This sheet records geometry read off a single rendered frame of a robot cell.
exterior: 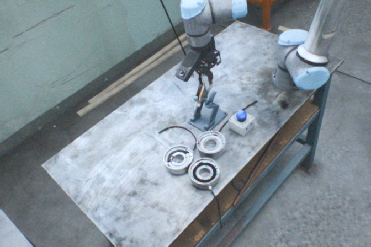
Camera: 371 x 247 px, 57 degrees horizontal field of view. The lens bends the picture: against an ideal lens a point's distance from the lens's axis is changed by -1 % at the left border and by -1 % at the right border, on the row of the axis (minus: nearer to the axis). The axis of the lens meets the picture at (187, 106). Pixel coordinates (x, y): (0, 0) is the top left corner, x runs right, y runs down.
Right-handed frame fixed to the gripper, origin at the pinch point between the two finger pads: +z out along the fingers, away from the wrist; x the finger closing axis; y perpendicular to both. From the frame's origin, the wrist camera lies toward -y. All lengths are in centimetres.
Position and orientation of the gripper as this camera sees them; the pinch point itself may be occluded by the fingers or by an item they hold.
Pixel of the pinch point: (203, 87)
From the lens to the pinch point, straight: 124.5
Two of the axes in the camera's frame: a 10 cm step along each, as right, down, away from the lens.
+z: 1.7, 6.6, 7.3
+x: -7.3, -4.2, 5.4
